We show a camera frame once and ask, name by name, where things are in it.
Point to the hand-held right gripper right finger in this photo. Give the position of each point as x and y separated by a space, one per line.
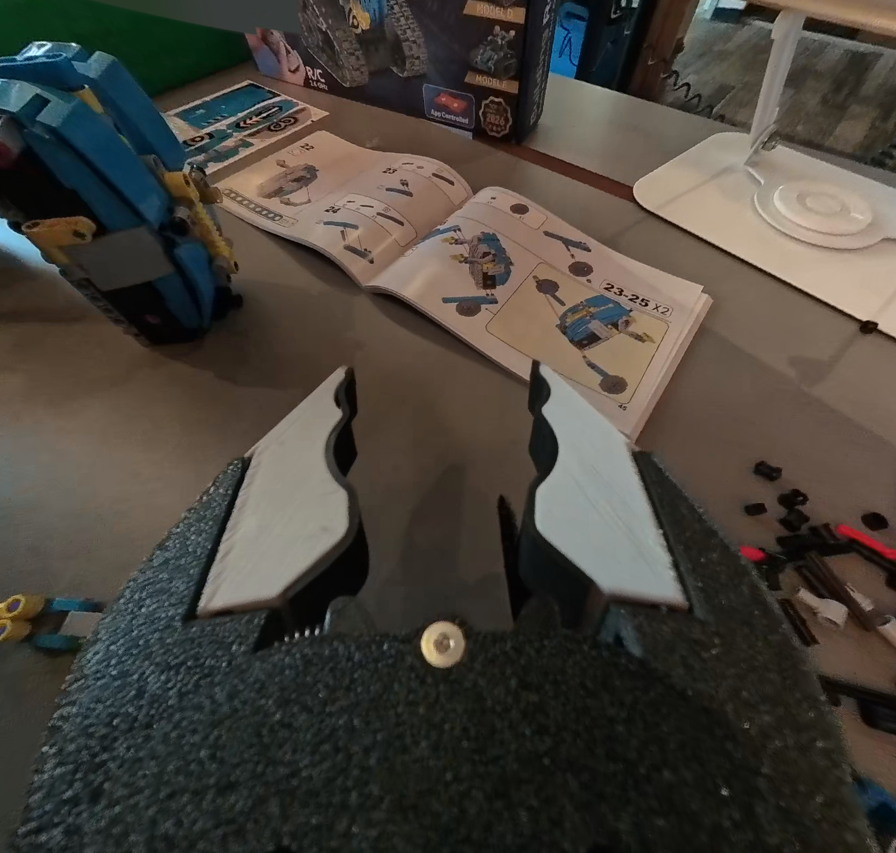
602 517

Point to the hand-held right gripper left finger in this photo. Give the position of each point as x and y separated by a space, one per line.
280 517

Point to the grey blue brick robot model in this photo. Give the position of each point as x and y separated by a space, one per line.
105 167

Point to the pile of small brick pieces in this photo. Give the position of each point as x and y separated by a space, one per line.
826 573

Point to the instruction booklet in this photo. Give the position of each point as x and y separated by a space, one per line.
490 272

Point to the white folding stand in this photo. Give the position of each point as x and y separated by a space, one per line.
735 188

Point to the sticker sheet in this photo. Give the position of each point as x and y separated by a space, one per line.
231 117

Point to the green plastic bin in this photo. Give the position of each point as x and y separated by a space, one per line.
105 47

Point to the dark blue robot kit box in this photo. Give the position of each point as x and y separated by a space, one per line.
420 26

